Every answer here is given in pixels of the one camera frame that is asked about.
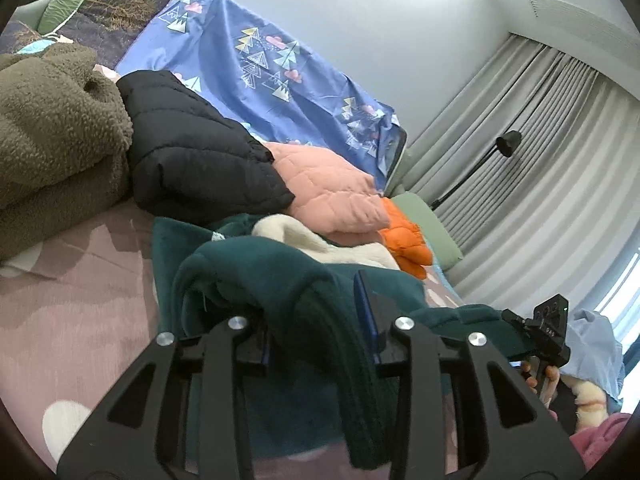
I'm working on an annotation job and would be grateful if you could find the dark green fleece coat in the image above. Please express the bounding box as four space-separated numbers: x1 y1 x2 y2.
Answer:
150 212 542 470

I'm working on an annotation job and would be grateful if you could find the person right hand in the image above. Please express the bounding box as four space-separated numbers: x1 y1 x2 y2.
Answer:
518 361 560 408

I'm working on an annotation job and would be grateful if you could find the light blue cloth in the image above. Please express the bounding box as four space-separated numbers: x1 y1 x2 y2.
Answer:
561 309 625 400

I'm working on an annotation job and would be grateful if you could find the pink fleece sleeve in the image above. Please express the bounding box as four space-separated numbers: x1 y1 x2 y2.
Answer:
570 413 631 471

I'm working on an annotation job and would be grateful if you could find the green pillow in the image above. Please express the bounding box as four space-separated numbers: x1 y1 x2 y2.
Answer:
392 192 463 271

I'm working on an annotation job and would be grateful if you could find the pink polka-dot bedspread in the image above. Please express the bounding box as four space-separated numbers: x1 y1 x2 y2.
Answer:
0 199 467 480

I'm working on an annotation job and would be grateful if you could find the grey pleated curtain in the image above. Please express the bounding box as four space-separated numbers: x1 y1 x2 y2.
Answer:
400 36 639 310

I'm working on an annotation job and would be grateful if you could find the orange puffer jacket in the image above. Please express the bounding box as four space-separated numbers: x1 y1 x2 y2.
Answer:
378 198 434 281

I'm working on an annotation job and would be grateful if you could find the black floor lamp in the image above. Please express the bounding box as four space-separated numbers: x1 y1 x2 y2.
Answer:
430 130 523 210

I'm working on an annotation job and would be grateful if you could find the pink quilted jacket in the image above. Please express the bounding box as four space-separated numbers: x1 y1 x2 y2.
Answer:
266 142 390 247

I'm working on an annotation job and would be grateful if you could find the black puffer jacket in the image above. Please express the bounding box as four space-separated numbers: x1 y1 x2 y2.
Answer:
117 70 295 226

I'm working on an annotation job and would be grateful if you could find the brown fleece garment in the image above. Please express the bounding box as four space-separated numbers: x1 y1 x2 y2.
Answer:
1 44 132 259

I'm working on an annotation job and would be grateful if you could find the blue tree-print sheet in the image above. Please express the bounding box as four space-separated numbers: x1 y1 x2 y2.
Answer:
116 0 406 190

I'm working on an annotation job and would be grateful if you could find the dark tree-print pillow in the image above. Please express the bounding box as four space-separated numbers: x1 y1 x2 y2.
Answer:
1 0 170 70

